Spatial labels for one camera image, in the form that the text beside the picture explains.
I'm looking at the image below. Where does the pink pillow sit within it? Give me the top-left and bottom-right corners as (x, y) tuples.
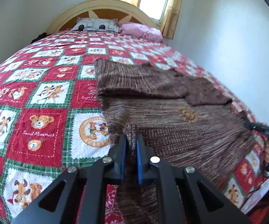
(119, 22), (162, 42)

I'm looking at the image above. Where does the cream arched wooden headboard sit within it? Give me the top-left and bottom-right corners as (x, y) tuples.
(46, 0), (156, 34)

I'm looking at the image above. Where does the black item beside bed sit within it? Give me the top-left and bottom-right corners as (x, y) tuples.
(31, 32), (48, 44)

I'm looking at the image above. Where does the brown knitted sun sweater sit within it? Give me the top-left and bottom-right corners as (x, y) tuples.
(94, 58), (255, 223)

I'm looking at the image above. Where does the grey patterned pillow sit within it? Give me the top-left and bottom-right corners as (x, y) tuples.
(71, 18), (120, 32)

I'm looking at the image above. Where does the yellow curtain right of window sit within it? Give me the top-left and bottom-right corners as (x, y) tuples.
(160, 0), (183, 39)

